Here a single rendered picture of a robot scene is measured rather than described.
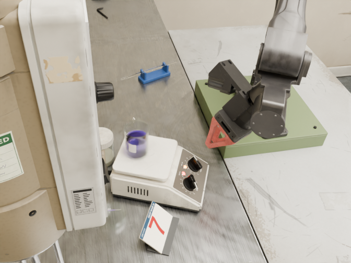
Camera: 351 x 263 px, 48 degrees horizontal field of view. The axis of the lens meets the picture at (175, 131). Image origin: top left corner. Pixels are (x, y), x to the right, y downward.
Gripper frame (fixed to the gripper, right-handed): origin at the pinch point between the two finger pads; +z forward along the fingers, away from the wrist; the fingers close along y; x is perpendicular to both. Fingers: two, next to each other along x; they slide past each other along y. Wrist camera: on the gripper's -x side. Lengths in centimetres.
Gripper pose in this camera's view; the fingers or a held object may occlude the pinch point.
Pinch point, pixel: (212, 142)
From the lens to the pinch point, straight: 83.0
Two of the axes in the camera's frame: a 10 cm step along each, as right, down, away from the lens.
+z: -5.5, 5.4, 6.4
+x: 5.8, 7.9, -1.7
